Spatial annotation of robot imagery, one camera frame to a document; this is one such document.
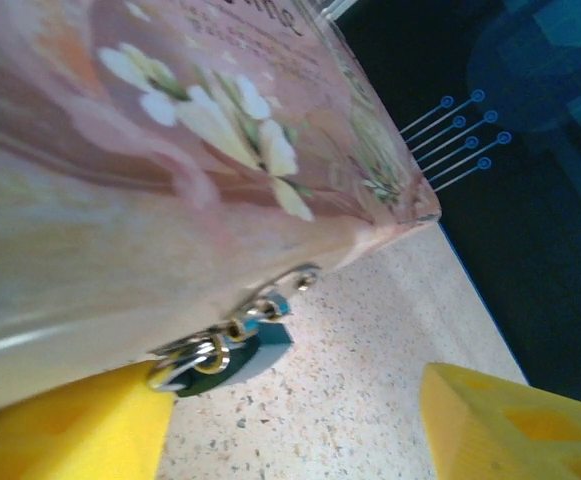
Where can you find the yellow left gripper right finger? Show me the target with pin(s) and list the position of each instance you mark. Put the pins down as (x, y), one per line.
(510, 430)

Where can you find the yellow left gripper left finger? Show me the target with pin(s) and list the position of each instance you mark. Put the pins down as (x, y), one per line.
(70, 430)

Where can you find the teal padlock with steel shackle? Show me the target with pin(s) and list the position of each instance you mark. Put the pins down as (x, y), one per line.
(265, 337)

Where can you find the pink floral tin box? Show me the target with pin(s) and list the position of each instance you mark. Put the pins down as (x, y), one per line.
(120, 200)

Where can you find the blue translucent plastic stool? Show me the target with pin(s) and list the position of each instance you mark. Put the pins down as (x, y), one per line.
(545, 65)

